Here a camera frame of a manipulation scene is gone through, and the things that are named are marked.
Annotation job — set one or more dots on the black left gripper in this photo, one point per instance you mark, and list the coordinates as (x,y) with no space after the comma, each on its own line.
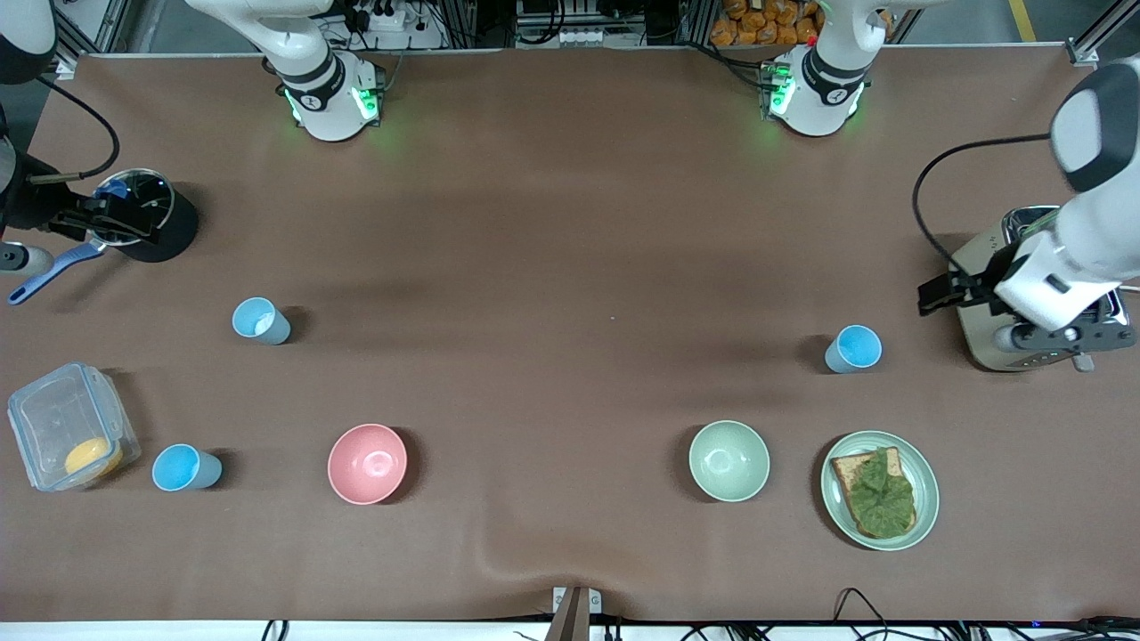
(982,282)

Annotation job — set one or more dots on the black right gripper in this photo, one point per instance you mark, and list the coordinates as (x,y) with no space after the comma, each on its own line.
(27,198)

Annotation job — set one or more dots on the bright blue plastic cup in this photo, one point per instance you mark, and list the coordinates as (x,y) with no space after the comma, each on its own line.
(855,349)
(183,468)

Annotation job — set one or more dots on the pale blue plastic cup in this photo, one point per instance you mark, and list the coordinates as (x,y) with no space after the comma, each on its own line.
(258,320)

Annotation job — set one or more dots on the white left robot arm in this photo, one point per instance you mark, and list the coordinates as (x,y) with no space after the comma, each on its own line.
(1095,240)

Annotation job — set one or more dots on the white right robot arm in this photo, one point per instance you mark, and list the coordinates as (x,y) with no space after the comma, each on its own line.
(329,98)

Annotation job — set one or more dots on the glass lid with blue knob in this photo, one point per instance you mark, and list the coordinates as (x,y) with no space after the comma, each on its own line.
(147,189)

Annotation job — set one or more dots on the beige and chrome toaster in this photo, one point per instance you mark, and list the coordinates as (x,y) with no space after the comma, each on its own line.
(980,338)

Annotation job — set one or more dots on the brown bread slice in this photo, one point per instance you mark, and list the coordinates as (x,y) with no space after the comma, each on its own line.
(846,472)

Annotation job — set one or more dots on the pale green plate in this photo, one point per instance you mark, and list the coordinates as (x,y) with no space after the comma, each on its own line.
(926,499)

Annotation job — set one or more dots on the clear plastic food container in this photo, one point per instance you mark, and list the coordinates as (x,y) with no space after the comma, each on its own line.
(62,418)

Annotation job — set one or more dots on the green lettuce leaf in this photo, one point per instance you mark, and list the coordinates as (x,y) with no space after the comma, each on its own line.
(882,499)

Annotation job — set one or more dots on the yellow round food piece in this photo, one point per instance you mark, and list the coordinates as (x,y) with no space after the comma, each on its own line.
(92,457)

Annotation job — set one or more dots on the pale green bowl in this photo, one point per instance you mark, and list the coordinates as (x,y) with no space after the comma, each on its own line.
(728,461)

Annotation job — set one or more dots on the bag of orange buns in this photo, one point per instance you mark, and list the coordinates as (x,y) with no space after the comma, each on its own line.
(757,25)

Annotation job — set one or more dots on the white power strip with plugs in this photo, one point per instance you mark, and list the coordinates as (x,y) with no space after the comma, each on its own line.
(385,16)

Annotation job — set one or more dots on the pink bowl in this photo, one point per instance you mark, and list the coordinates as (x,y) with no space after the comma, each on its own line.
(367,463)

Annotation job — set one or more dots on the brown table cloth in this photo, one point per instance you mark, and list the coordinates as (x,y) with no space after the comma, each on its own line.
(570,401)

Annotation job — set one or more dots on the small white power strip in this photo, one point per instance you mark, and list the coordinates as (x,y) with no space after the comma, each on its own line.
(581,37)

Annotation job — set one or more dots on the metal table edge bracket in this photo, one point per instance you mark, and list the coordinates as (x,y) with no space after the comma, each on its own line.
(575,612)

